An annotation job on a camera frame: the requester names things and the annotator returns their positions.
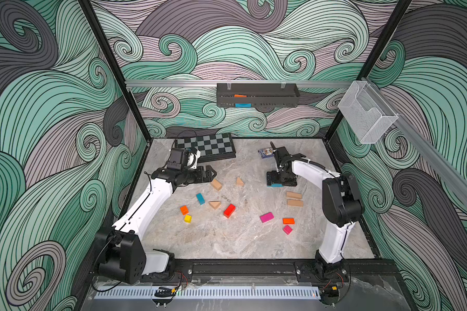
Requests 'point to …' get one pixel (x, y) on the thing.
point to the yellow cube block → (188, 218)
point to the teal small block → (200, 198)
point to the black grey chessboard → (211, 148)
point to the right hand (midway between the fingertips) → (280, 183)
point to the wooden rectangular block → (216, 184)
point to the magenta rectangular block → (266, 217)
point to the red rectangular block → (229, 210)
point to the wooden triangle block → (215, 204)
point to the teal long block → (277, 185)
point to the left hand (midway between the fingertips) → (207, 172)
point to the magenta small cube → (287, 229)
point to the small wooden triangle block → (239, 182)
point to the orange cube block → (184, 210)
